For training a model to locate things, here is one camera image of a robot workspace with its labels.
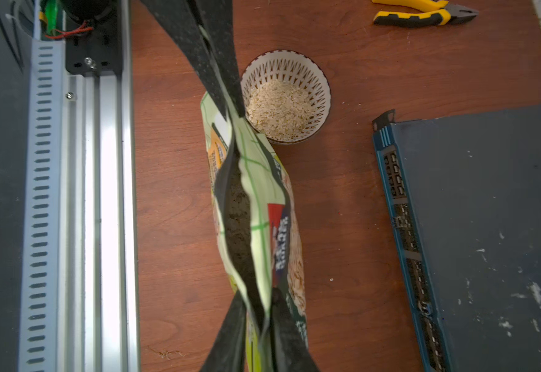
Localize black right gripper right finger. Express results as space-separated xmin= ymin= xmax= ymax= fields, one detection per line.
xmin=270 ymin=288 xmax=319 ymax=372

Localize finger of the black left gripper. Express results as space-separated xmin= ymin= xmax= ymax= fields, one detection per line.
xmin=142 ymin=0 xmax=227 ymax=116
xmin=195 ymin=0 xmax=246 ymax=118

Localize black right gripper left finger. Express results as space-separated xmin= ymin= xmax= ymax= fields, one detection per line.
xmin=200 ymin=292 xmax=247 ymax=372

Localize green oats bag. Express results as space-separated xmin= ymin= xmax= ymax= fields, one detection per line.
xmin=200 ymin=94 xmax=308 ymax=371

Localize yellow black pliers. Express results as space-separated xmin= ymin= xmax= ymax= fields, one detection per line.
xmin=373 ymin=0 xmax=479 ymax=28

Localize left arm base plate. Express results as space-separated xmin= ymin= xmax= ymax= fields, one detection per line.
xmin=61 ymin=0 xmax=124 ymax=76

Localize aluminium front rail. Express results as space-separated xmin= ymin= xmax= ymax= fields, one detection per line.
xmin=55 ymin=1 xmax=140 ymax=371

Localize white slotted cable duct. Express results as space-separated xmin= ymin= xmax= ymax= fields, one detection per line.
xmin=18 ymin=40 xmax=63 ymax=371

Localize dark grey network switch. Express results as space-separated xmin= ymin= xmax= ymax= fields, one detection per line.
xmin=373 ymin=105 xmax=541 ymax=371

